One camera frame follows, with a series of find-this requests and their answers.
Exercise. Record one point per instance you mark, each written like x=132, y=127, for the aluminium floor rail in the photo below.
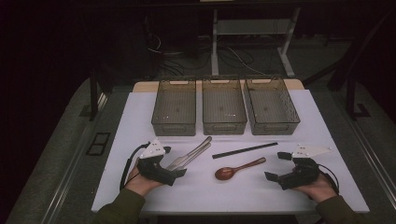
x=73, y=168
x=370, y=158

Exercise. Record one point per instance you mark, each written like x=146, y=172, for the black floor socket frame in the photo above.
x=93, y=148

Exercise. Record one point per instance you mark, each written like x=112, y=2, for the dark metal stand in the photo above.
x=351, y=96
x=93, y=93

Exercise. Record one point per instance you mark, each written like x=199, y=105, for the brown wooden spoon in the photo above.
x=225, y=173

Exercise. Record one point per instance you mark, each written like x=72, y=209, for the black chopstick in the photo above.
x=246, y=148
x=246, y=151

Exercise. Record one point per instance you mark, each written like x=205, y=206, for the light wooden board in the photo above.
x=143, y=86

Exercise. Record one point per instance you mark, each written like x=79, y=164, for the silver metal table knife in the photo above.
x=199, y=145

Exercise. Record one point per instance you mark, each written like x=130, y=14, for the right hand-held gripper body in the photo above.
x=300, y=174

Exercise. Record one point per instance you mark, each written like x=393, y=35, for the white metal desk frame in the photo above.
x=214, y=46

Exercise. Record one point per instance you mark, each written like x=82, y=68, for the person's right hand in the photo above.
x=320, y=188

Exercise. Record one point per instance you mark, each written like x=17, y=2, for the grey transparent plastic basket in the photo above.
x=223, y=104
x=269, y=102
x=174, y=105

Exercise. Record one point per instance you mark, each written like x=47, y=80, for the person's left hand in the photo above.
x=140, y=185

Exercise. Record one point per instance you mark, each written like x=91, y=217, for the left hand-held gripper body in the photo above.
x=155, y=172

